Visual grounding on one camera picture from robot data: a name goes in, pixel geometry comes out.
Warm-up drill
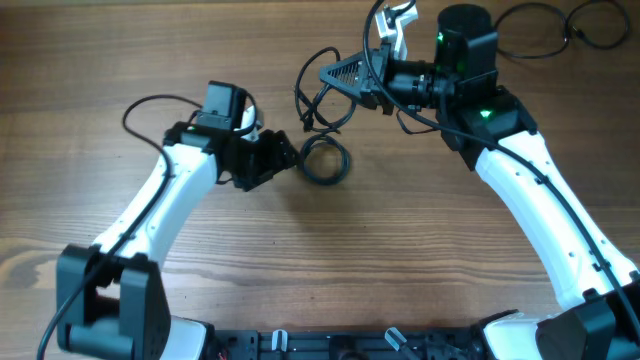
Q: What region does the thin black usb cable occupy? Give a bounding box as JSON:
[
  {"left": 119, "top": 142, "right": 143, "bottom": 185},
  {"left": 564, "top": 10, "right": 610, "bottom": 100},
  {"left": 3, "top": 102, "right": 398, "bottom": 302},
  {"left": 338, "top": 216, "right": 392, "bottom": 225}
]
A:
[{"left": 293, "top": 46, "right": 359, "bottom": 135}]

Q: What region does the black cable gold plug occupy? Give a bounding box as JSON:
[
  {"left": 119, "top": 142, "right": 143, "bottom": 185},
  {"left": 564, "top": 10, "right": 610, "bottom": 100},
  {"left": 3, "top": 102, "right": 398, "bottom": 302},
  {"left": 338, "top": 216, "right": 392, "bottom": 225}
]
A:
[{"left": 493, "top": 0, "right": 632, "bottom": 60}]

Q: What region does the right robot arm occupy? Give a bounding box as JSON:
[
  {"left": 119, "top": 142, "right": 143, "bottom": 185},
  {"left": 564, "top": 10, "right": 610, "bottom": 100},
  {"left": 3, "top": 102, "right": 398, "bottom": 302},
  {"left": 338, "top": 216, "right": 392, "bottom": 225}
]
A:
[{"left": 319, "top": 2, "right": 639, "bottom": 359}]

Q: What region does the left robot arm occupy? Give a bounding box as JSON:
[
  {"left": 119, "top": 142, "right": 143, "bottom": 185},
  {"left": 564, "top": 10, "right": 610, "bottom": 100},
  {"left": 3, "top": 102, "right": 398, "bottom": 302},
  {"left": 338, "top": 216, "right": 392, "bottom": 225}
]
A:
[{"left": 36, "top": 81, "right": 299, "bottom": 359}]

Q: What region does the right camera cable black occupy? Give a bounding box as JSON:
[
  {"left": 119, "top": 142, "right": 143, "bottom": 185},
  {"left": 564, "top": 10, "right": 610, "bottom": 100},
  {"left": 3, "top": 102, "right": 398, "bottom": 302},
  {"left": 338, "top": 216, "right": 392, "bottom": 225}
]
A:
[{"left": 362, "top": 0, "right": 640, "bottom": 346}]

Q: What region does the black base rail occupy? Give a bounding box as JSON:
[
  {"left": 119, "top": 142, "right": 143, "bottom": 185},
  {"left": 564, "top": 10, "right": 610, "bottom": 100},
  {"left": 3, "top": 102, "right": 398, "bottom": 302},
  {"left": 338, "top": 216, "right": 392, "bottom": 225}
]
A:
[{"left": 199, "top": 327, "right": 566, "bottom": 360}]

